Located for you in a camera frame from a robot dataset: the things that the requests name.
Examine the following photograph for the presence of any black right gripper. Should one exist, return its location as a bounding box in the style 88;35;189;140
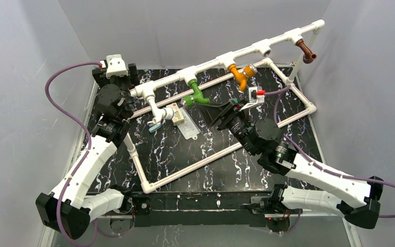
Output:
196;99;258;156

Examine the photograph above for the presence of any green water faucet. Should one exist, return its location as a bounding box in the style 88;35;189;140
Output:
181;79;210;108

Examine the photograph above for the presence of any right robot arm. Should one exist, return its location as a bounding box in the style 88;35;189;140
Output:
198;99;383;230

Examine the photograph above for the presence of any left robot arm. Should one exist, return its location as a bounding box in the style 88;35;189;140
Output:
35;61;139;245

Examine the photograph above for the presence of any white water faucet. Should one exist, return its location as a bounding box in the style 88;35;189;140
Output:
145;96;174;125

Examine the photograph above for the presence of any orange water faucet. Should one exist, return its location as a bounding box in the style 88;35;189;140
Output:
227;64;257;92

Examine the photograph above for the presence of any brown water faucet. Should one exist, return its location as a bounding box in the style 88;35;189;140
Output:
295;39;317;64

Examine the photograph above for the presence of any small cardboard box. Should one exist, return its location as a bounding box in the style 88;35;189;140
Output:
169;103;185;126

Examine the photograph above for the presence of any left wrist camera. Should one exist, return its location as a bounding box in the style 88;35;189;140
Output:
100;54;129;79

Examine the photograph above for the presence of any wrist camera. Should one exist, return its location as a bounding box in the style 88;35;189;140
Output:
240;86;265;111
100;54;129;79

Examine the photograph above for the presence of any aluminium table frame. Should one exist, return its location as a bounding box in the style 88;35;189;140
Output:
37;68;364;247

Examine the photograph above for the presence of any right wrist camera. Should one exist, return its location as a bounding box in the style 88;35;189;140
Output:
240;86;265;111

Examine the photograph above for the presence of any light blue faucet handle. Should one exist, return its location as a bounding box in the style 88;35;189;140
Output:
149;123;161;133

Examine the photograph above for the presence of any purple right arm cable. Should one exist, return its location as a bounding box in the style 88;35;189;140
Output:
264;85;395;219

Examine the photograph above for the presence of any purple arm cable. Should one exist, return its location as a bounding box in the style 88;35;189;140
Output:
264;85;395;219
45;62;103;247

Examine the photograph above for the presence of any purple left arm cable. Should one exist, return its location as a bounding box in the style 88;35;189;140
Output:
45;62;103;247

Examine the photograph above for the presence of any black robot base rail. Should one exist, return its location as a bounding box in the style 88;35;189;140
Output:
110;191;291;236

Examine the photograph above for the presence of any white PVC pipe frame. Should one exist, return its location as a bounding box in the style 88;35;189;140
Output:
122;19;326;194

